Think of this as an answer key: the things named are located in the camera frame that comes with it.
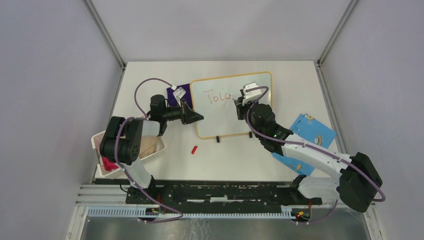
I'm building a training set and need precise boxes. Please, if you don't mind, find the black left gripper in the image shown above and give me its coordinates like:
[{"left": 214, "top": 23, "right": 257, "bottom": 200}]
[{"left": 161, "top": 98, "right": 203, "bottom": 125}]

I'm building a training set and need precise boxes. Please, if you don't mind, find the red marker cap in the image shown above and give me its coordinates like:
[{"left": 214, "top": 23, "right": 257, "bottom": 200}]
[{"left": 191, "top": 145, "right": 198, "bottom": 155}]

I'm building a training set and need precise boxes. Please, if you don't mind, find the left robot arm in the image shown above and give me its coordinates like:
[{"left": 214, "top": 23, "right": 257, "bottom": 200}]
[{"left": 99, "top": 94, "right": 204, "bottom": 204}]

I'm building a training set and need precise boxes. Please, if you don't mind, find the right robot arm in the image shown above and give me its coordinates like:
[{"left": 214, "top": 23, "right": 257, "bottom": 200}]
[{"left": 234, "top": 97, "right": 386, "bottom": 213}]

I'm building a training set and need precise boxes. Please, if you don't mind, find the yellow framed whiteboard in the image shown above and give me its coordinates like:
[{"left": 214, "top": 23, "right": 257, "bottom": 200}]
[{"left": 190, "top": 71, "right": 273, "bottom": 139}]

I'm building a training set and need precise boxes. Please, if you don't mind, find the purple cloth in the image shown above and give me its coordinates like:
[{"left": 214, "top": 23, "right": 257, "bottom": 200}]
[{"left": 166, "top": 83, "right": 193, "bottom": 108}]

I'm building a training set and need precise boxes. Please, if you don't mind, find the beige cloth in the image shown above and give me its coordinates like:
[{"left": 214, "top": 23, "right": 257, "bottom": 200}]
[{"left": 139, "top": 136, "right": 164, "bottom": 159}]

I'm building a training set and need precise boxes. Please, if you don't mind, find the blue cartoon print cloth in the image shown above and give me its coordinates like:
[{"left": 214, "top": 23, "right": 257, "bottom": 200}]
[{"left": 271, "top": 113, "right": 337, "bottom": 176}]

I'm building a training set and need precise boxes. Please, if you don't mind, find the red cloth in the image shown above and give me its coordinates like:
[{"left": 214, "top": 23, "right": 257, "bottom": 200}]
[{"left": 101, "top": 156, "right": 119, "bottom": 172}]

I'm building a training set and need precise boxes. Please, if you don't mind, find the white plastic basket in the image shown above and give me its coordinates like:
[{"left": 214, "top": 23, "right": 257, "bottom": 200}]
[{"left": 91, "top": 131, "right": 167, "bottom": 180}]

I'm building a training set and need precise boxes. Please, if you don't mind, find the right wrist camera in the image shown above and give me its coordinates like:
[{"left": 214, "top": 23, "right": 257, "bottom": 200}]
[{"left": 237, "top": 82, "right": 269, "bottom": 105}]

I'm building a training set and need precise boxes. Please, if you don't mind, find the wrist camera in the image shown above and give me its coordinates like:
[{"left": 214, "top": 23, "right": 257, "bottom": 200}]
[
  {"left": 237, "top": 82, "right": 269, "bottom": 105},
  {"left": 171, "top": 85, "right": 186, "bottom": 106}
]

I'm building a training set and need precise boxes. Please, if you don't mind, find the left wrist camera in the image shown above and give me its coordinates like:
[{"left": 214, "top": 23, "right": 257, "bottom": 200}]
[{"left": 171, "top": 85, "right": 186, "bottom": 106}]

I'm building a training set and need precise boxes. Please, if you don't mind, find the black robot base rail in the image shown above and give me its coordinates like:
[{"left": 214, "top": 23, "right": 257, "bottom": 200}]
[{"left": 125, "top": 179, "right": 323, "bottom": 215}]

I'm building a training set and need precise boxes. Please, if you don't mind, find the white slotted cable duct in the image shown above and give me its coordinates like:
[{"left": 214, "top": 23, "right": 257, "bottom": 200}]
[{"left": 87, "top": 206, "right": 295, "bottom": 220}]

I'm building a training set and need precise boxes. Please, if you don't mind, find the left aluminium frame post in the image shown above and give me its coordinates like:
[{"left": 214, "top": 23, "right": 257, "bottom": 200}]
[{"left": 82, "top": 0, "right": 127, "bottom": 70}]

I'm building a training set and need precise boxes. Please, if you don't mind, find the grey aluminium frame post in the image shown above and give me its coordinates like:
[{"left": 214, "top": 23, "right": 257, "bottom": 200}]
[{"left": 316, "top": 0, "right": 360, "bottom": 66}]

